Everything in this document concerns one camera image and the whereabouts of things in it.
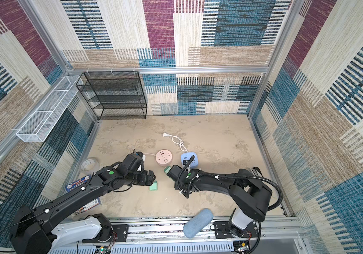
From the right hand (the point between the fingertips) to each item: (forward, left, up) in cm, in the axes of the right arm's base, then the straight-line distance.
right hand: (183, 185), depth 87 cm
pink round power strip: (+17, +11, +1) cm, 20 cm away
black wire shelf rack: (+57, +45, +17) cm, 75 cm away
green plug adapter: (-1, +15, +1) cm, 16 cm away
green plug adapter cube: (+9, +9, +1) cm, 13 cm away
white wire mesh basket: (+32, +64, +32) cm, 78 cm away
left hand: (+2, +17, +10) cm, 20 cm away
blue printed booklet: (+2, +56, +1) cm, 56 cm away
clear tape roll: (+15, +55, 0) cm, 57 cm away
